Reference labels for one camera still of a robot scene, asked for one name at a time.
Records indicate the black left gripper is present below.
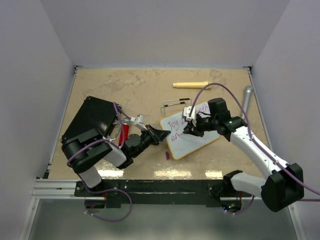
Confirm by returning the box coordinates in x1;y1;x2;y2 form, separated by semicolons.
132;124;170;158

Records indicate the yellow framed whiteboard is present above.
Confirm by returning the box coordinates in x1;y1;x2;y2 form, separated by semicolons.
159;101;220;160

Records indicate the pink marker cap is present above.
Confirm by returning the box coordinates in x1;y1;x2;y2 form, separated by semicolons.
165;151;170;160

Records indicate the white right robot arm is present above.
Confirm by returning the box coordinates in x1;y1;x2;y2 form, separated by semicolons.
182;97;305;212

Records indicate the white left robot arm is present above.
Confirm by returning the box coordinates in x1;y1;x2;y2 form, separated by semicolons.
61;124;171;196

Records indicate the red toy microphone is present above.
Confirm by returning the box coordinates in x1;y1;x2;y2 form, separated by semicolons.
118;117;131;147

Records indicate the cream toy microphone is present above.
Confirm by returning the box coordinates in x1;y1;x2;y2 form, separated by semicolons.
172;81;210;89

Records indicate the black hard case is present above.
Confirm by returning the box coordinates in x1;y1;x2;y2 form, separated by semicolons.
61;96;118;144

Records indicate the silver toy microphone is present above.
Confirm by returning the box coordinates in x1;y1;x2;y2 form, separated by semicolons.
242;85;254;114

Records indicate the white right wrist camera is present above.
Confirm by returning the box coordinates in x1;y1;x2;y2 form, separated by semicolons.
182;106;197;126

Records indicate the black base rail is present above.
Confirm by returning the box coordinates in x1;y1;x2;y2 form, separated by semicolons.
74;179;251;208

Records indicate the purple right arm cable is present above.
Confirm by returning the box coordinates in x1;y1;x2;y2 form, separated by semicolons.
188;82;320;216

